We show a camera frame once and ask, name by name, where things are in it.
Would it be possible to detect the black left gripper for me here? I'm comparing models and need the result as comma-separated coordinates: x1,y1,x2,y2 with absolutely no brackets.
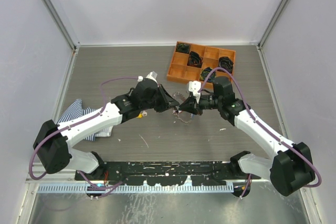
141,84,179,113

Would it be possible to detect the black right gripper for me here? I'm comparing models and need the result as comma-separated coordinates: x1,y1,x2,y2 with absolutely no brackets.
179,93,222,116

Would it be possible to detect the large metal disc keyring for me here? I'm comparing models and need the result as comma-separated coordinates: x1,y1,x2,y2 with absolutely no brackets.
172,92,194,124

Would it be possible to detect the key with yellow tag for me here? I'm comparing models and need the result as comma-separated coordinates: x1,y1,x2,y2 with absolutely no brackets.
138,111,147,118

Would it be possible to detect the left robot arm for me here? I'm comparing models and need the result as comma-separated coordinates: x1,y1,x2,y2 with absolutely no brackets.
33,78,179,180

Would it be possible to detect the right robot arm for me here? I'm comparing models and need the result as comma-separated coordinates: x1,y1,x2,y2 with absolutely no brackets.
179,76,317,196

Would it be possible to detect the blue yellow rolled belt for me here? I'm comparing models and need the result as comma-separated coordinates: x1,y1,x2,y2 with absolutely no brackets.
200,67,216,83

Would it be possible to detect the orange wooden compartment tray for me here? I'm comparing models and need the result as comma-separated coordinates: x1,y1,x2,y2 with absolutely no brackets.
166,41,236,89

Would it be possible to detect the black rolled belt middle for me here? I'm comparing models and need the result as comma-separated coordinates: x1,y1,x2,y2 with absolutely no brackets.
187,51,203,68

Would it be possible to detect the black rolled belt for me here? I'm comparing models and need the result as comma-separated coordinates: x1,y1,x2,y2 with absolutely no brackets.
218,56,234,73
187,51,203,68
175,42,191,54

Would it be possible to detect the black rolled belt back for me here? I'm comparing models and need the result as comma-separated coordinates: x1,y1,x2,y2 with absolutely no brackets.
175,42,191,54

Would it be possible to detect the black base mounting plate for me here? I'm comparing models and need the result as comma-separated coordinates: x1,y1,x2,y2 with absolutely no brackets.
86,161,248,186

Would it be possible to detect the striped blue white cloth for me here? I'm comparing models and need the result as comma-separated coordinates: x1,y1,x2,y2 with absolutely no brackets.
57,99,113,142

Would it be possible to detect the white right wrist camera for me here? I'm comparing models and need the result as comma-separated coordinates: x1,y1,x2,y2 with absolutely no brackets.
187,81,202,103

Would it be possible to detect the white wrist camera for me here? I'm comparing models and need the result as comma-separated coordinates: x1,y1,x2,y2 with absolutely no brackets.
187,81,202,103
143,71,158,84

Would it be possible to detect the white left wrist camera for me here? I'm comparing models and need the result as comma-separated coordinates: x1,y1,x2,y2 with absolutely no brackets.
143,71,158,84

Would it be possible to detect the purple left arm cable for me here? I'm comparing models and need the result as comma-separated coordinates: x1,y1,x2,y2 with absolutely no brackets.
28,76,144,180

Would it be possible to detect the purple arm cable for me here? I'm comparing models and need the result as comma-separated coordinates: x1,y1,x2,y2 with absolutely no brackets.
197,67,322,189
28,76,144,180

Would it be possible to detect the slotted cable duct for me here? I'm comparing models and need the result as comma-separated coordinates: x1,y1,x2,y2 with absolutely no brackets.
37,182,234,194

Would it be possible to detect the aluminium frame rail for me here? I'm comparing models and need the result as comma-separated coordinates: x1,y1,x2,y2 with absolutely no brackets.
26,162,75,183

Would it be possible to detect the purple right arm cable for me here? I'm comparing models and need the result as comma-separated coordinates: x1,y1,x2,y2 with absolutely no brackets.
197,67,322,189

